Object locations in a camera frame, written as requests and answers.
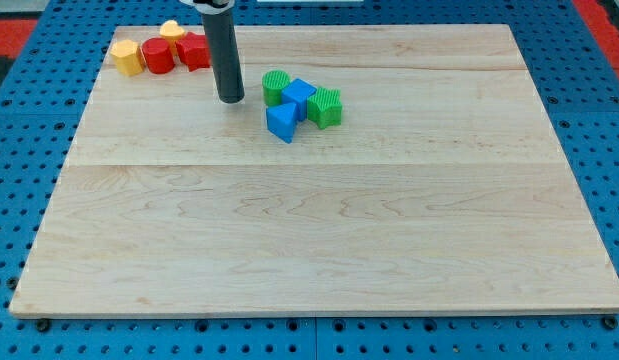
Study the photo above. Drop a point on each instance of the blue triangle block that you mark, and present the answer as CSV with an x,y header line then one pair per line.
x,y
281,121

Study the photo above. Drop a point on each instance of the green star block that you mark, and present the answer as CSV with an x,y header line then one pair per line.
x,y
324,108

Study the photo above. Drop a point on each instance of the blue cube block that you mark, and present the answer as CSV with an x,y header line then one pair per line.
x,y
298,92

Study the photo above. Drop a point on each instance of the green cylinder block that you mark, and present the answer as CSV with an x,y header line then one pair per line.
x,y
273,83

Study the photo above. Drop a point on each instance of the light wooden board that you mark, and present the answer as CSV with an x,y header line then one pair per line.
x,y
443,192

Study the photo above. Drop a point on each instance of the red star block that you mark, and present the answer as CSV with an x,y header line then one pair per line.
x,y
193,51

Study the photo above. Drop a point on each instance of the red cylinder block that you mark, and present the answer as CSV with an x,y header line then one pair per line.
x,y
158,56

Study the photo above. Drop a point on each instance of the yellow heart block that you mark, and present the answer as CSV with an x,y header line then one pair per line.
x,y
171,31

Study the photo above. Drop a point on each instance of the yellow hexagon block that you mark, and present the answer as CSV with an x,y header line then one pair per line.
x,y
127,57

